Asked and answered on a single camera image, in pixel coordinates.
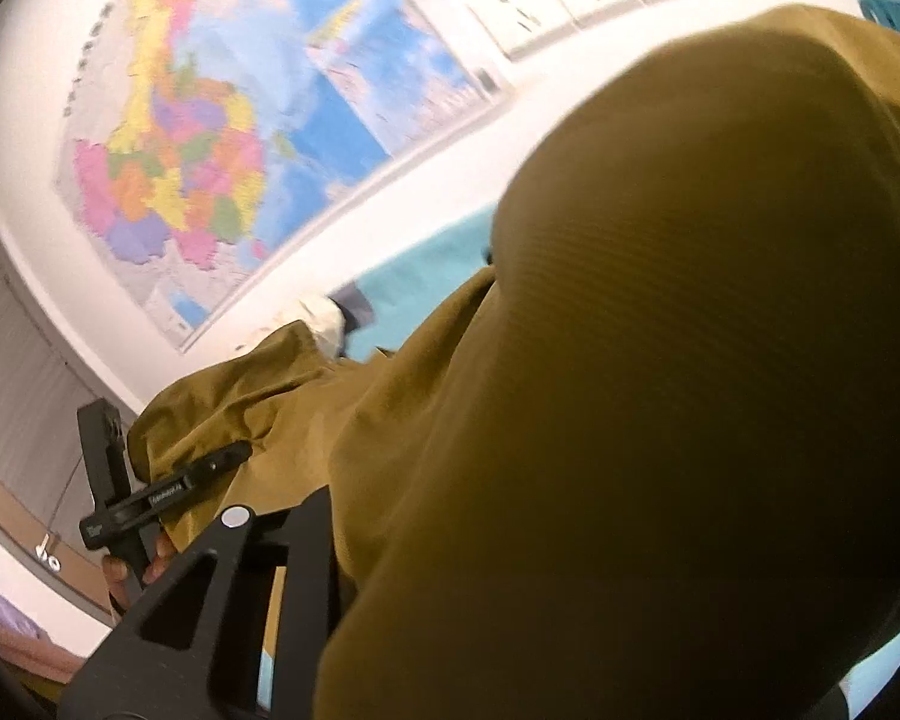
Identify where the olive green jacket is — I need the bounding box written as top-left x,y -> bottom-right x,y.
128,7 -> 900,718

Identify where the person's left hand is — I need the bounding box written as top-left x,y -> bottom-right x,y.
100,530 -> 179,613

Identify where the grey wooden door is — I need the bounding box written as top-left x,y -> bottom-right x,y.
0,234 -> 115,622

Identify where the cream white pillow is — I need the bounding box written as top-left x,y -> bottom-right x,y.
233,293 -> 346,359

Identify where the blue grey bed sheet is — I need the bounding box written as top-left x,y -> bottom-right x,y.
258,208 -> 900,720

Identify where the silver door handle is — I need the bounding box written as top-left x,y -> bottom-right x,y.
34,532 -> 61,574

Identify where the colourful wall map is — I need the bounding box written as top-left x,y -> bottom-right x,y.
56,0 -> 489,348

